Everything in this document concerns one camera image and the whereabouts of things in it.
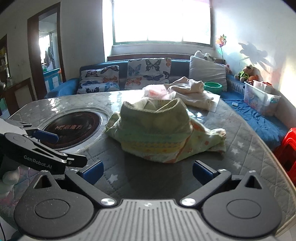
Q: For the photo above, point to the red plastic stool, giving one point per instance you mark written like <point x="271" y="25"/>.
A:
<point x="288" y="148"/>

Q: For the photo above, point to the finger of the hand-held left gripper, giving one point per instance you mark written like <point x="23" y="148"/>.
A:
<point x="47" y="137"/>
<point x="76" y="161"/>

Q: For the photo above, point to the pink plastic bag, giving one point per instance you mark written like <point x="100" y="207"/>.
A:
<point x="155" y="91"/>

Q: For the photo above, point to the wooden door frame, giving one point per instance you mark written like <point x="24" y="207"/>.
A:
<point x="32" y="58"/>

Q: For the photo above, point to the blue cabinet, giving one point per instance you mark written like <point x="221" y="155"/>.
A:
<point x="52" y="80"/>

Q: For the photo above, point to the window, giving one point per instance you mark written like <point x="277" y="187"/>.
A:
<point x="161" y="20"/>

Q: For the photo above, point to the person's left hand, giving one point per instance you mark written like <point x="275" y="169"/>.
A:
<point x="10" y="178"/>

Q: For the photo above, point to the pink curtain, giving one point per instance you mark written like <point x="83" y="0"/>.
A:
<point x="206" y="1"/>

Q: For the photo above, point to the pink plush toy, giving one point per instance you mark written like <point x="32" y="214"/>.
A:
<point x="227" y="69"/>

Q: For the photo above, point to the brown teddy bear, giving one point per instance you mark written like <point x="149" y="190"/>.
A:
<point x="247" y="71"/>

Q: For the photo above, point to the green patterned garment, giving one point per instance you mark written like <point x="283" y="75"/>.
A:
<point x="157" y="129"/>

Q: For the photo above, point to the green bowl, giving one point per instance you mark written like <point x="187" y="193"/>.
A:
<point x="212" y="87"/>

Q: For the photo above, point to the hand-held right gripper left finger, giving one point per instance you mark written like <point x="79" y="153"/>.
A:
<point x="93" y="172"/>

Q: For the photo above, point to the cream garment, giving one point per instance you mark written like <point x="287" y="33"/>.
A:
<point x="192" y="92"/>

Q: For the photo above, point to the colourful pinwheel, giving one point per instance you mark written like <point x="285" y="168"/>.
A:
<point x="222" y="41"/>

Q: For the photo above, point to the pile of white pink clothes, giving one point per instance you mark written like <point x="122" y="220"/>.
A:
<point x="259" y="98"/>

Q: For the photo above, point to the small butterfly print cushion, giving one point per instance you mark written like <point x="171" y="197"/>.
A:
<point x="99" y="78"/>

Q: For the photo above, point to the white plush toy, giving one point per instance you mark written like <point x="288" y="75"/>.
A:
<point x="204" y="56"/>

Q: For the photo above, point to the large butterfly print cushion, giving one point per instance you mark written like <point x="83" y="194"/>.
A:
<point x="148" y="73"/>

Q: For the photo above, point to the white paper sheet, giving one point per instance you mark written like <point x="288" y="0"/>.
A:
<point x="214" y="100"/>

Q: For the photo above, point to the blue sofa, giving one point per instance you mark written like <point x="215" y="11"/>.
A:
<point x="261" y="120"/>

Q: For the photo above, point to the white pillow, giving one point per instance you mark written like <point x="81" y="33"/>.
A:
<point x="208" y="71"/>

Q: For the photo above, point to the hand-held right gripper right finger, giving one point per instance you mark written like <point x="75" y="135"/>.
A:
<point x="200" y="172"/>

